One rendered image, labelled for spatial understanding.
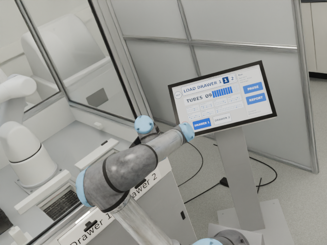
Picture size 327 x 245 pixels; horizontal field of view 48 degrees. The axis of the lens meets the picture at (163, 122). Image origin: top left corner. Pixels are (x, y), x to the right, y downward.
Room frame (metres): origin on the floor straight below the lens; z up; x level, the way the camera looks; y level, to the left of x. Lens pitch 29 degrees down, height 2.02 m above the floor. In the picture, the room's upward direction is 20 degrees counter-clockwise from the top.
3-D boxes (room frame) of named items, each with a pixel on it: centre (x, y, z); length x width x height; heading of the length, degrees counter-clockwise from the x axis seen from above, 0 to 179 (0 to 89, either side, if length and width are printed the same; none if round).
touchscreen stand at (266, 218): (1.71, -0.33, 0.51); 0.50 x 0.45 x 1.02; 169
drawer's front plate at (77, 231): (1.33, 0.50, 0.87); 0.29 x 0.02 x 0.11; 124
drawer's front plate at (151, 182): (1.50, 0.23, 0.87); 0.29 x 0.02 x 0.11; 124
